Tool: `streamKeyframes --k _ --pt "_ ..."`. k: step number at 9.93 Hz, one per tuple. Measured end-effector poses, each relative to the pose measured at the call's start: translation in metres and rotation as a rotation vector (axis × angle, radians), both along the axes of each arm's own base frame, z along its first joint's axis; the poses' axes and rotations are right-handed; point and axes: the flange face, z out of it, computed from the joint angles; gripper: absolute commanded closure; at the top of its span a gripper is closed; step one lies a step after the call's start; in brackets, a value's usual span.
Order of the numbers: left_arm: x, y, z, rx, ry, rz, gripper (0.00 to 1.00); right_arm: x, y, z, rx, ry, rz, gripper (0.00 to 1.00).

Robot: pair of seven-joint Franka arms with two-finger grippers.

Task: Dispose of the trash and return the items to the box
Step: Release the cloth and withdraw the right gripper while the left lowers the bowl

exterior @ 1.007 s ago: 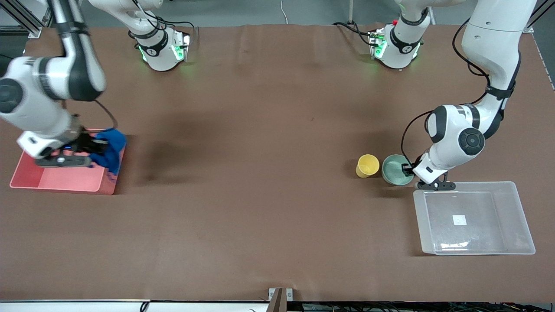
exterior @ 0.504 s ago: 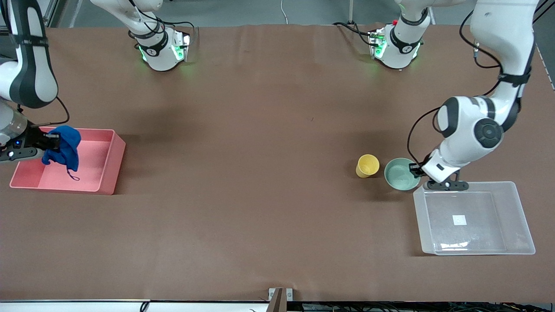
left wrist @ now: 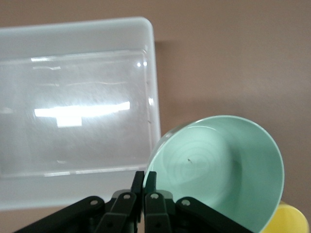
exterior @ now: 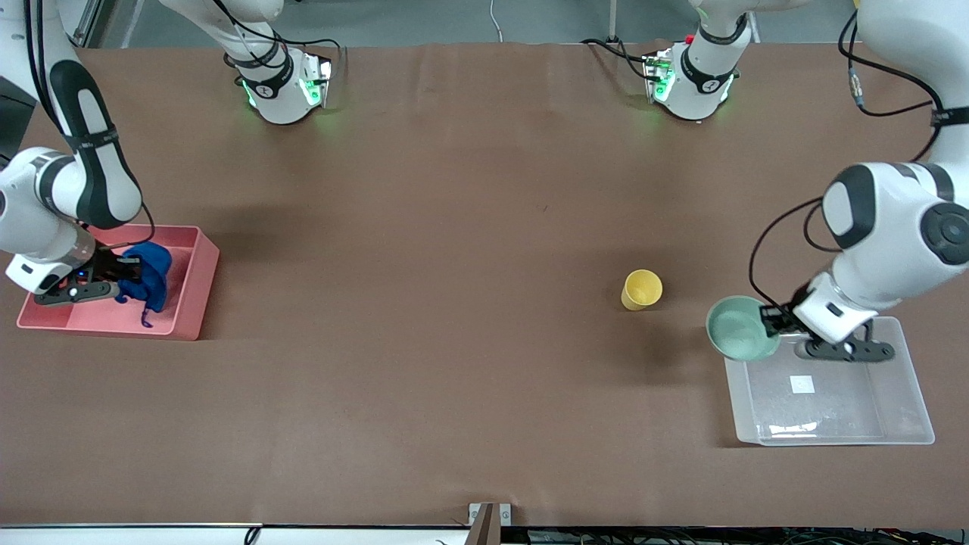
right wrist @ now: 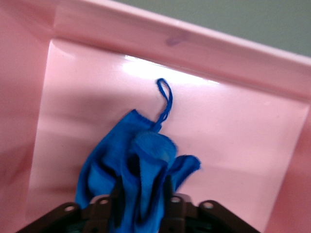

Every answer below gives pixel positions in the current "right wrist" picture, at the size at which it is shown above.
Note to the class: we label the blue cloth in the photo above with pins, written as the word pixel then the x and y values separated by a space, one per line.
pixel 145 150

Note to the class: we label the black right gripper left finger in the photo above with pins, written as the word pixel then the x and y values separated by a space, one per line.
pixel 116 206

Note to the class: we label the pink plastic box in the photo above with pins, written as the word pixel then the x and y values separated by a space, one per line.
pixel 230 145

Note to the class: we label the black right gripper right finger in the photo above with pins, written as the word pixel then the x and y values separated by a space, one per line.
pixel 170 208

